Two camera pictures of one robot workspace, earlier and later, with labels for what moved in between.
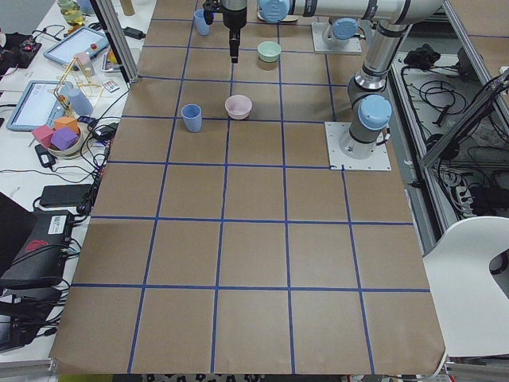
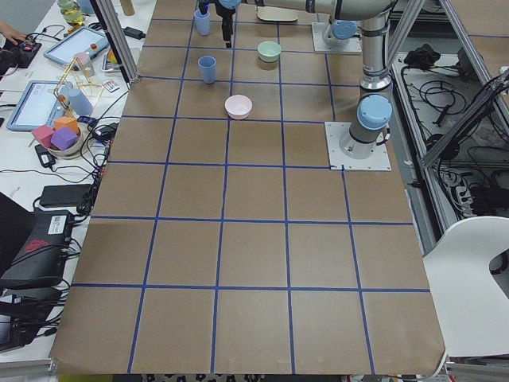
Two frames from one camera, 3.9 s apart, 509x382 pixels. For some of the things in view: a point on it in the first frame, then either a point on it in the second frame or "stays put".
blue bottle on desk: (80, 103) stays put
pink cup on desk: (84, 63) stays put
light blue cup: (192, 115) to (207, 64)
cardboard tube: (127, 7) stays put
